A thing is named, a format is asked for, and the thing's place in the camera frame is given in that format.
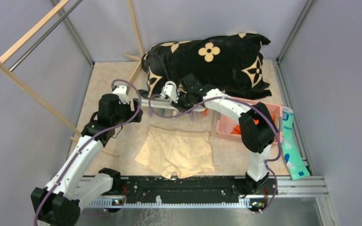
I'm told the white clip hanger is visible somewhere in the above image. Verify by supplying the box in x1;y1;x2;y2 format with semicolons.
139;97;208;121

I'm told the cream boxer underwear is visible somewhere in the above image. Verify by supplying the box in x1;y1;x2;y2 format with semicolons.
135;126;215;179

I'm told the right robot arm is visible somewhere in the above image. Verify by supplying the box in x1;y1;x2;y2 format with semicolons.
176;74;279;194

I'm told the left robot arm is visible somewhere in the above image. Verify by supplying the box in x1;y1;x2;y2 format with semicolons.
31;92;143;226

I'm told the orange underwear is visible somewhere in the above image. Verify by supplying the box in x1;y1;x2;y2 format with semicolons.
233;109;275;137

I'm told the pink plastic basket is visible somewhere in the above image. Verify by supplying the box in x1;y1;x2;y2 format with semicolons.
216;102;283;143

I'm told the black floral pillow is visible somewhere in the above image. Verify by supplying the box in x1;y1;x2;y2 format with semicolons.
139;32;272;100

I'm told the metal rack rod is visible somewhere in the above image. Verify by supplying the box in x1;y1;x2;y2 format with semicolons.
9;0;83;72

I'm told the wooden drying rack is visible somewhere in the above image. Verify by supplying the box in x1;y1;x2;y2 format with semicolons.
0;0;136;161

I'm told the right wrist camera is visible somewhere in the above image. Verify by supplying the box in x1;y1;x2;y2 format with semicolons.
160;81;179;103

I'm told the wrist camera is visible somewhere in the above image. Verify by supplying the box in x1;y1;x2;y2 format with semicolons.
160;81;179;103
112;85;130;105

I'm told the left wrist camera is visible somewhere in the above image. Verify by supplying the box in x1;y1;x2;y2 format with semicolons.
112;85;130;105

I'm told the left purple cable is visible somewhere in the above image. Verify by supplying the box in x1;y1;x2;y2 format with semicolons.
33;79;142;226

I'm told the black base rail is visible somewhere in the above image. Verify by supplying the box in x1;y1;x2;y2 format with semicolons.
48;175;329;210

